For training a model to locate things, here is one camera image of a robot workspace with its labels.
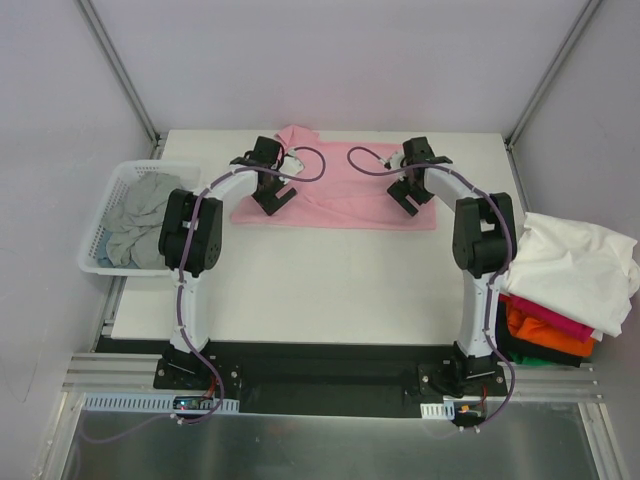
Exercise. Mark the pink t shirt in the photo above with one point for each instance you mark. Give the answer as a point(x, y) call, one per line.
point(342, 199)

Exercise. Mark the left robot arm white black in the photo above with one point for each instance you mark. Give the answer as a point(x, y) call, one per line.
point(190, 243)

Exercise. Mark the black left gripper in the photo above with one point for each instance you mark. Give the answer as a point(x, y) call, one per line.
point(273, 197)

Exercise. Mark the black t shirt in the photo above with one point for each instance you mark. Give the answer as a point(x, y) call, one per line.
point(507, 343)

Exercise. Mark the right slotted cable duct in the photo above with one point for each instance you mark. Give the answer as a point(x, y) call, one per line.
point(438, 411)

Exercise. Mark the aluminium frame post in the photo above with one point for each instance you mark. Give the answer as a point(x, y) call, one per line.
point(98, 30)
point(570, 41)

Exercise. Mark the grey t shirt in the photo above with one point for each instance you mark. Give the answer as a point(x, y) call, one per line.
point(140, 215)

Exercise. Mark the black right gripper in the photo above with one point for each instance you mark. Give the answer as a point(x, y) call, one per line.
point(410, 195)

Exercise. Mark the green t shirt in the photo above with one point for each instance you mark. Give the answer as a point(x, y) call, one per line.
point(521, 359)

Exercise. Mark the right aluminium frame post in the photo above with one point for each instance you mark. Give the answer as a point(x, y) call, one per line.
point(570, 41)

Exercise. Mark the white plastic laundry basket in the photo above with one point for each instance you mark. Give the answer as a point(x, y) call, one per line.
point(124, 175)

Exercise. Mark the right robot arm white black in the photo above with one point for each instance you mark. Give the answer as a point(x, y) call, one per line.
point(483, 246)

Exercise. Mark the aluminium front rail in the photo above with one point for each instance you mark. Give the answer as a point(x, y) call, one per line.
point(135, 373)

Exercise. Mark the orange t shirt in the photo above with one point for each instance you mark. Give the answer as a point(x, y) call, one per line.
point(525, 327)

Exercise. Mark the slotted cable duct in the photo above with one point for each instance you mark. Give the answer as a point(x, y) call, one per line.
point(158, 404)
point(438, 411)

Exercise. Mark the left aluminium frame post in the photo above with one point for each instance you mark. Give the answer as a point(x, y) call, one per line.
point(98, 30)

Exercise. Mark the light blue t shirt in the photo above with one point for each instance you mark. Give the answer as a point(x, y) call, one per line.
point(114, 251)

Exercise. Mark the left slotted cable duct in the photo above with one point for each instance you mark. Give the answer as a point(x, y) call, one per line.
point(158, 404)

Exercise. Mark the white t shirt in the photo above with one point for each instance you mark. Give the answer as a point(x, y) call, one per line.
point(582, 271)

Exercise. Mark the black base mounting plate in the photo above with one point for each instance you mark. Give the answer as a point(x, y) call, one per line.
point(344, 380)

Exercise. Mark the magenta t shirt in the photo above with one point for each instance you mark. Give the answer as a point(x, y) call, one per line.
point(548, 317)

